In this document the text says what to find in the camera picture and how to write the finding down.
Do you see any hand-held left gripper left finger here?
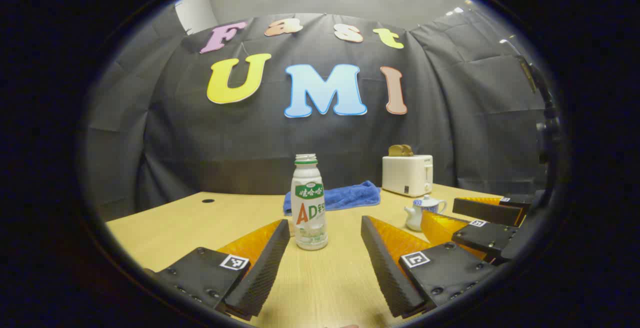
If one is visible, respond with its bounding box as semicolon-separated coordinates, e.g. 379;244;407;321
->
144;219;292;321

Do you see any black backdrop cloth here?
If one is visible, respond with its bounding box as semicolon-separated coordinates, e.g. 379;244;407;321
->
82;5;551;213

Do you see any blue towel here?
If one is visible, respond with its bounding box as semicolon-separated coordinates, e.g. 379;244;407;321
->
283;180;381;216

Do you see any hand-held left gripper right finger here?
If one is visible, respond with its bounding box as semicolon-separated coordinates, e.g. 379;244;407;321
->
360;215;497;318

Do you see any white toaster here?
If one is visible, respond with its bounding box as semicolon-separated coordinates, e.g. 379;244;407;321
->
382;154;434;198

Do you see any white water bottle green label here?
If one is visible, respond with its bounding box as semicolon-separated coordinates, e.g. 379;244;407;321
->
290;154;329;251

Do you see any white blue-patterned teacup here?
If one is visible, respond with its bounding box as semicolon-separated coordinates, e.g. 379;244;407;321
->
404;202;449;232

